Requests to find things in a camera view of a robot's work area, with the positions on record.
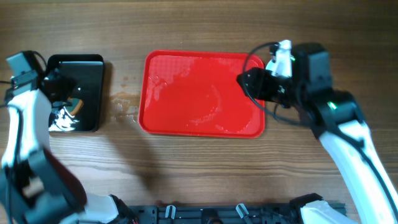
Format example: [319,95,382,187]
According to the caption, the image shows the green and orange sponge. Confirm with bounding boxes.
[65,98,84,116]

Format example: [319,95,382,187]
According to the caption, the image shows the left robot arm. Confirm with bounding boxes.
[1,71,123,223]

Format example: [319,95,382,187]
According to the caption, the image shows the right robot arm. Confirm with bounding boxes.
[237,67,397,223]

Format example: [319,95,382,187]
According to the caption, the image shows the red plastic tray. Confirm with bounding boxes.
[138,50,266,139]

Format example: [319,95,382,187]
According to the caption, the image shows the black rectangular container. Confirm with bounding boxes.
[47,54,105,133]

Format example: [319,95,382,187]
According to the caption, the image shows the right black cable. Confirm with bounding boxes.
[241,42,312,127]

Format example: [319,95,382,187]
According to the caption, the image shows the black cable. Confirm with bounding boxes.
[241,42,312,127]
[30,50,48,71]

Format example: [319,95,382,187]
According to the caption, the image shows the left black cable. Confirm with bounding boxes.
[30,50,48,71]

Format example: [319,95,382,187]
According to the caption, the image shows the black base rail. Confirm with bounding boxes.
[131,203,303,224]

